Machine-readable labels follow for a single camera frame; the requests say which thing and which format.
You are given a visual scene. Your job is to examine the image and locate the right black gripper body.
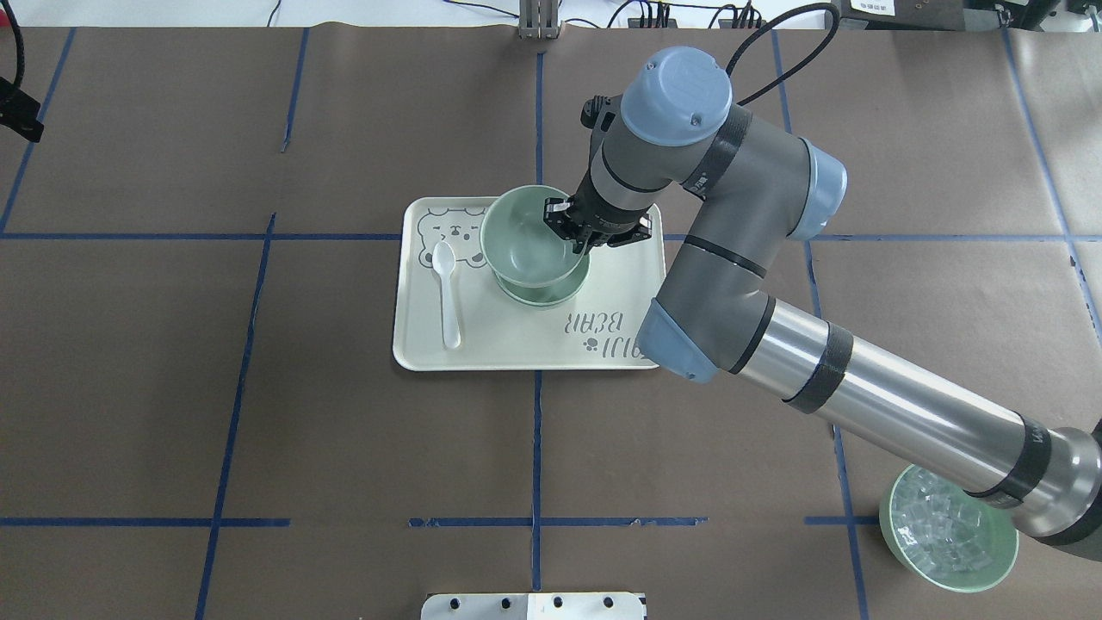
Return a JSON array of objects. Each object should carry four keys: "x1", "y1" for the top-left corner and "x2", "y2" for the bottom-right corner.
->
[{"x1": 561, "y1": 173, "x2": 653, "y2": 247}]

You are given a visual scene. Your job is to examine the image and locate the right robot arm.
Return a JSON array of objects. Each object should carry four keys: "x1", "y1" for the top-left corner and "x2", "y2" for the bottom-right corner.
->
[{"x1": 543, "y1": 46, "x2": 1099, "y2": 561}]

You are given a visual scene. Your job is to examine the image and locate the green bowl on tray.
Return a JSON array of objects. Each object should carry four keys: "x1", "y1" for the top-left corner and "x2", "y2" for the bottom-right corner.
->
[{"x1": 501, "y1": 289, "x2": 579, "y2": 307}]

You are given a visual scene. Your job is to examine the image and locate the pale green tray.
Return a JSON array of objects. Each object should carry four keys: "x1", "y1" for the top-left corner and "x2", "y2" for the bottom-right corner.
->
[{"x1": 391, "y1": 196, "x2": 666, "y2": 372}]

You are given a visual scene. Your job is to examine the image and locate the white plastic spoon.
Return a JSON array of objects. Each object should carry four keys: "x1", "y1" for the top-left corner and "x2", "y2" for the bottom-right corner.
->
[{"x1": 430, "y1": 240, "x2": 461, "y2": 350}]

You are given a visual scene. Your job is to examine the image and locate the green bowl with ice cubes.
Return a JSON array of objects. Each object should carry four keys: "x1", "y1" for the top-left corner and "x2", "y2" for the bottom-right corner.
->
[{"x1": 878, "y1": 464, "x2": 1020, "y2": 595}]

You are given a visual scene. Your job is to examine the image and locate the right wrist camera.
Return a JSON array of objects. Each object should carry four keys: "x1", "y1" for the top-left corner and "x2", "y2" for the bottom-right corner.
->
[{"x1": 581, "y1": 95, "x2": 622, "y2": 133}]

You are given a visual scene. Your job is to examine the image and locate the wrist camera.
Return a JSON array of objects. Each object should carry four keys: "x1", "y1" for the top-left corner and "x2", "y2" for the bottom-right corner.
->
[
  {"x1": 1, "y1": 77, "x2": 44, "y2": 144},
  {"x1": 581, "y1": 95, "x2": 622, "y2": 133}
]

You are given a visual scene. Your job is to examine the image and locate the aluminium frame post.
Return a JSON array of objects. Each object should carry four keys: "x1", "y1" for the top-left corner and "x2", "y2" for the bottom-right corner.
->
[{"x1": 518, "y1": 0, "x2": 562, "y2": 40}]

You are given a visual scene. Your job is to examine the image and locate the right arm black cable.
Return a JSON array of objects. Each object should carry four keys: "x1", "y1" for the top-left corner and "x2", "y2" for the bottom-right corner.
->
[{"x1": 725, "y1": 3, "x2": 841, "y2": 106}]

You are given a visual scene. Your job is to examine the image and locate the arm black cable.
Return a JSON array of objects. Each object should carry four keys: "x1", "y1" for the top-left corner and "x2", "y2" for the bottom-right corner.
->
[
  {"x1": 0, "y1": 0, "x2": 28, "y2": 96},
  {"x1": 725, "y1": 3, "x2": 841, "y2": 106}
]

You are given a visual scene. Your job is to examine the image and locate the white camera post with base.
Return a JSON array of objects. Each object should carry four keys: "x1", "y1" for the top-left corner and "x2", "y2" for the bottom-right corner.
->
[{"x1": 420, "y1": 592, "x2": 648, "y2": 619}]

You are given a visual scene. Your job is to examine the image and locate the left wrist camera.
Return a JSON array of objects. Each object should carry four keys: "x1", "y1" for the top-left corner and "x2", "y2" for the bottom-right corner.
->
[{"x1": 1, "y1": 77, "x2": 44, "y2": 144}]

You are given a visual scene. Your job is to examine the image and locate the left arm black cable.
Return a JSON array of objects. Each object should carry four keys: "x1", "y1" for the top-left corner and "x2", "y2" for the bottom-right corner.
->
[{"x1": 0, "y1": 0, "x2": 28, "y2": 96}]

